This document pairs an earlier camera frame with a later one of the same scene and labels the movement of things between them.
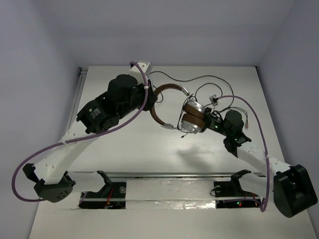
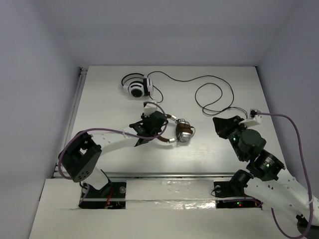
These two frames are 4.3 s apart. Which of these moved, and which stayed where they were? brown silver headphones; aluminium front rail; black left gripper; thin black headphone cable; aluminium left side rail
Moved: brown silver headphones; thin black headphone cable; black left gripper
Stayed: aluminium left side rail; aluminium front rail
